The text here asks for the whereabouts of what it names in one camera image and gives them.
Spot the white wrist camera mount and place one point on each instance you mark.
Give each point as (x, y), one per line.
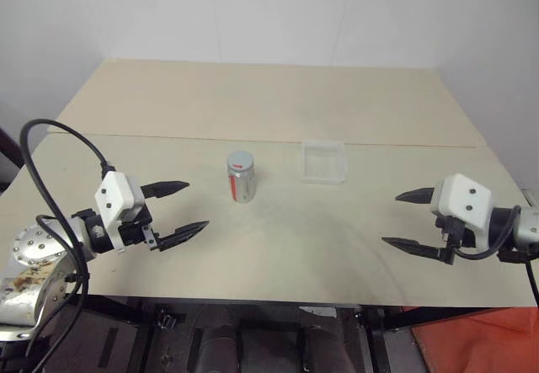
(463, 200)
(111, 192)

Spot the clear plastic square container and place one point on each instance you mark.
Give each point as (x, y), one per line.
(323, 164)

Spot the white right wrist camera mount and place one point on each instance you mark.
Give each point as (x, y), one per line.
(463, 200)

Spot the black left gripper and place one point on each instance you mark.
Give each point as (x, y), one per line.
(135, 234)

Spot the black metal table frame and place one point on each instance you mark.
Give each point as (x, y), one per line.
(139, 339)

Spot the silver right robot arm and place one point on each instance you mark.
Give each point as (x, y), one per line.
(524, 225)

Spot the white paper tag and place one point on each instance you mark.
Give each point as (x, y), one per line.
(319, 311)

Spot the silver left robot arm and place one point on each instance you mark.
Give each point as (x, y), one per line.
(33, 242)

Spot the grey round lid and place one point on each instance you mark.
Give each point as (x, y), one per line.
(240, 160)

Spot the silver red can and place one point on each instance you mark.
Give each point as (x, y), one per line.
(243, 185)

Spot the orange sheet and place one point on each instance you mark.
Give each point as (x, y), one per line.
(480, 343)

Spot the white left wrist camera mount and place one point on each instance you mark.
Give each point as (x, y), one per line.
(111, 192)

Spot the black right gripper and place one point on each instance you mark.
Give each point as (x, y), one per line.
(452, 238)

